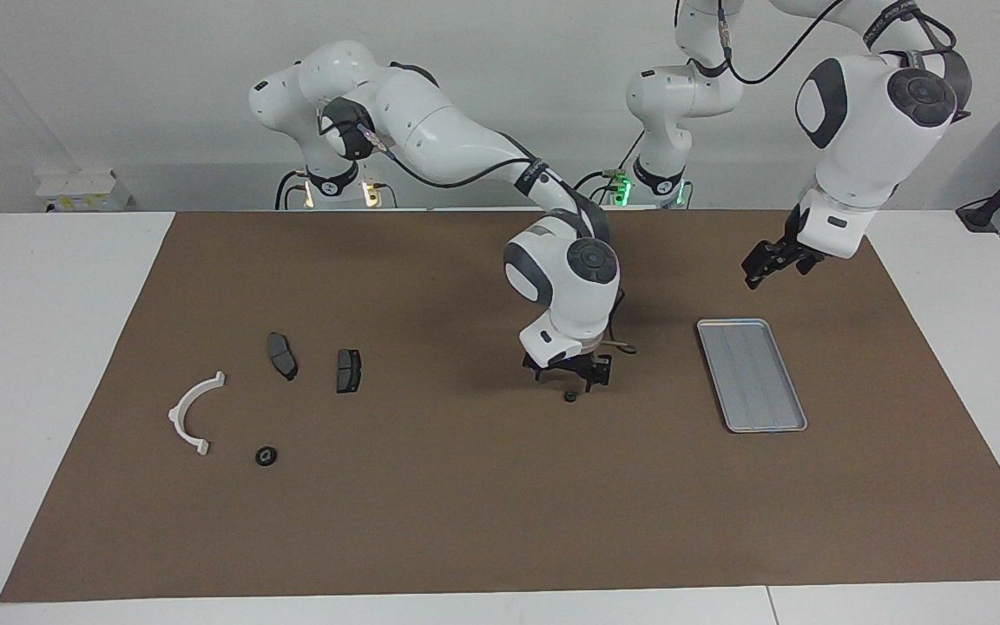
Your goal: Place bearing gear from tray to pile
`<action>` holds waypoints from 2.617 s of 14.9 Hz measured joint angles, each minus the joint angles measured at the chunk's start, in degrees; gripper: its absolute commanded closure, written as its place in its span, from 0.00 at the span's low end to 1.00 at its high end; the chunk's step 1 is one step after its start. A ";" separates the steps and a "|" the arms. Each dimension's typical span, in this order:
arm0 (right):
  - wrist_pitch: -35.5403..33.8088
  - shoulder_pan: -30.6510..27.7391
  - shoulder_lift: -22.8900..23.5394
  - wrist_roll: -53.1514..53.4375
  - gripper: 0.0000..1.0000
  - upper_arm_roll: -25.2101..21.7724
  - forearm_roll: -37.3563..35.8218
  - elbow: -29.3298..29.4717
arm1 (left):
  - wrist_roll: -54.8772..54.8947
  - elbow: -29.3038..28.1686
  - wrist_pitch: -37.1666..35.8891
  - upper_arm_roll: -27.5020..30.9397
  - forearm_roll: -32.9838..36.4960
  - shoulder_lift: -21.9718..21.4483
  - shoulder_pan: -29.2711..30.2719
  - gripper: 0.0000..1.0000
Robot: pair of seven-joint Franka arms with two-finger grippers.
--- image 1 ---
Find silver metal tray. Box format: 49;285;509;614
696;318;809;434

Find brown table mat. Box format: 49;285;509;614
0;208;1000;604

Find rectangular dark brake pad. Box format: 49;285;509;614
336;348;363;395

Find curved dark brake pad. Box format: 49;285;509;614
266;332;299;382

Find white power strip box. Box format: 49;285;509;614
36;170;132;214

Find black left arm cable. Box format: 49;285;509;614
674;0;974;122

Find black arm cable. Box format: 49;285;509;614
674;0;974;122
319;104;640;357

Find black left base cables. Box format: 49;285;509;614
563;130;648;207

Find black base cables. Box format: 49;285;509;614
274;169;398;211
563;130;648;207

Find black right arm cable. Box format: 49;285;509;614
319;104;640;357

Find black right base cables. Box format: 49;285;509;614
274;169;398;211

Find white semicircular plastic bracket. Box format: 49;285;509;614
168;371;227;457

